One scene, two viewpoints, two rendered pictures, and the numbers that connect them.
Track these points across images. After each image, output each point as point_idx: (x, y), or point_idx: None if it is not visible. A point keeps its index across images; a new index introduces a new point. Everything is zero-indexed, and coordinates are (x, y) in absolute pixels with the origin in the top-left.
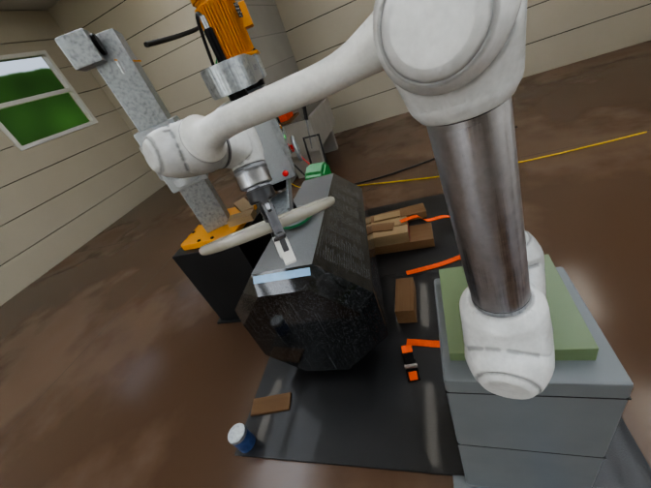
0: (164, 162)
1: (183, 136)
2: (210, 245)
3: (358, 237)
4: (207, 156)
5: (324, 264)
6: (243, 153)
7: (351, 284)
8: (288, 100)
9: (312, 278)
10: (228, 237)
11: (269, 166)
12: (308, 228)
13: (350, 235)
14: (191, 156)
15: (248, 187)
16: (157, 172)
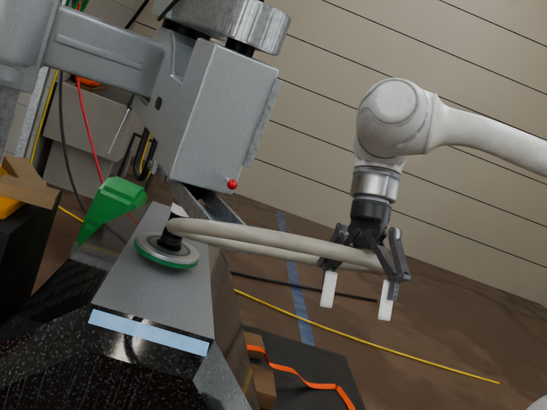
0: (412, 119)
1: (437, 111)
2: (268, 230)
3: (240, 337)
4: (432, 145)
5: (223, 351)
6: (404, 158)
7: (246, 403)
8: (537, 159)
9: (205, 363)
10: (306, 237)
11: (214, 159)
12: (189, 281)
13: (234, 327)
14: (426, 133)
15: (380, 195)
16: (376, 119)
